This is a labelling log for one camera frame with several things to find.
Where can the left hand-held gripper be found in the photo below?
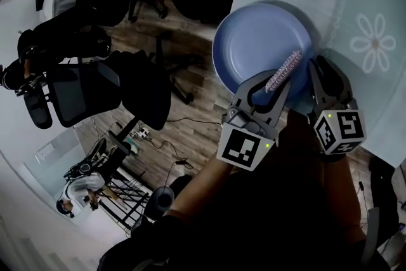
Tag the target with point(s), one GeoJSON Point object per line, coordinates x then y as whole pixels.
{"type": "Point", "coordinates": [242, 142]}

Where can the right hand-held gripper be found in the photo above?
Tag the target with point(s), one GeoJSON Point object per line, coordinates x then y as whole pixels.
{"type": "Point", "coordinates": [341, 130]}

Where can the pink scrubber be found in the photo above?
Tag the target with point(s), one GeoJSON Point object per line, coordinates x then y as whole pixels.
{"type": "Point", "coordinates": [285, 70]}

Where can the blue plate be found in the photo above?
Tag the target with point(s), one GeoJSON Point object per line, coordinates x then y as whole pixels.
{"type": "Point", "coordinates": [253, 44]}

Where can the person's right forearm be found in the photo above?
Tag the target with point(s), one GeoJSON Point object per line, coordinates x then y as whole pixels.
{"type": "Point", "coordinates": [345, 200]}

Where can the person's left forearm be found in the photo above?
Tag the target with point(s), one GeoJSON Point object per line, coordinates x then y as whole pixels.
{"type": "Point", "coordinates": [196, 190]}

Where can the black jacket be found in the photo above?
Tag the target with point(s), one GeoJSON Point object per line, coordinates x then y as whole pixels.
{"type": "Point", "coordinates": [383, 190]}

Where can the white power strip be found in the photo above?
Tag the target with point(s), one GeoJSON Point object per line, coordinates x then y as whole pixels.
{"type": "Point", "coordinates": [141, 133]}

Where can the person's dark clothing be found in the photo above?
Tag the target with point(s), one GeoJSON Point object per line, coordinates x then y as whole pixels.
{"type": "Point", "coordinates": [253, 231]}

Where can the black metal rack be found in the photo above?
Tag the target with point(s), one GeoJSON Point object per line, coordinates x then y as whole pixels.
{"type": "Point", "coordinates": [127, 196]}

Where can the black mesh office chair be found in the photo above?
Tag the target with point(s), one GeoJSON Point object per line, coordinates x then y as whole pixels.
{"type": "Point", "coordinates": [82, 95]}

